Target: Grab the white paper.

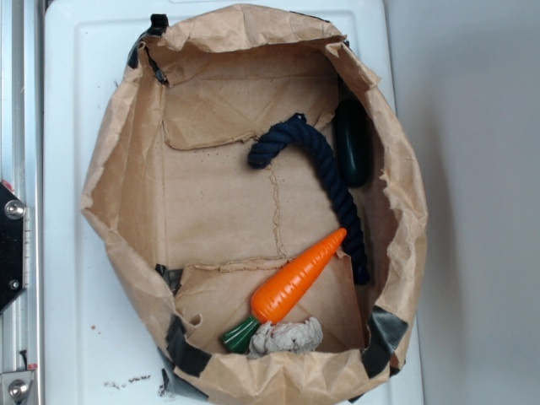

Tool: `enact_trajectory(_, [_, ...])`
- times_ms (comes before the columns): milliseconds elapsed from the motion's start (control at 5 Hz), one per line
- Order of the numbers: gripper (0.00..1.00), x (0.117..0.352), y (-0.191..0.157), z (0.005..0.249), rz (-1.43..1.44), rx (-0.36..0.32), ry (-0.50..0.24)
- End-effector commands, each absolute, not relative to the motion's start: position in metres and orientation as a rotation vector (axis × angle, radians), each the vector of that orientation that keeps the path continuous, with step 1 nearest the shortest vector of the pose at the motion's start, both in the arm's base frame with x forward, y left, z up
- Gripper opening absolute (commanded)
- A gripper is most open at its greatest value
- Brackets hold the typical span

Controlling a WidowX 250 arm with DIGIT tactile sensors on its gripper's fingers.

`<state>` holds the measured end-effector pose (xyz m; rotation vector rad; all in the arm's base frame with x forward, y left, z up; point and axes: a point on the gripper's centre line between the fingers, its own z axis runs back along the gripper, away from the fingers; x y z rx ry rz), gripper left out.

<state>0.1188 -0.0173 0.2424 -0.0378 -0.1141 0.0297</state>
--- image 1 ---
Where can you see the aluminium frame rail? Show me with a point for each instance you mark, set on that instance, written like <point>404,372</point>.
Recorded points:
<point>22,24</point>

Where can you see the brown paper bag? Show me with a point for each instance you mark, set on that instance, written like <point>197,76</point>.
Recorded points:
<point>192,230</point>

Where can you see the orange plastic toy carrot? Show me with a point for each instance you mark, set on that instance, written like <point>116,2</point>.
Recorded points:
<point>278,296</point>

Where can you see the silver corner bracket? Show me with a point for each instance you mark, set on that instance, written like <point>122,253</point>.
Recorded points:
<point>16,387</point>

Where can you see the dark green toy cucumber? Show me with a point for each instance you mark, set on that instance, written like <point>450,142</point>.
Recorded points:
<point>352,142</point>

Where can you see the black metal bracket plate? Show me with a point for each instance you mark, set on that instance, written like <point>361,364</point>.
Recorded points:
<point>12,248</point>

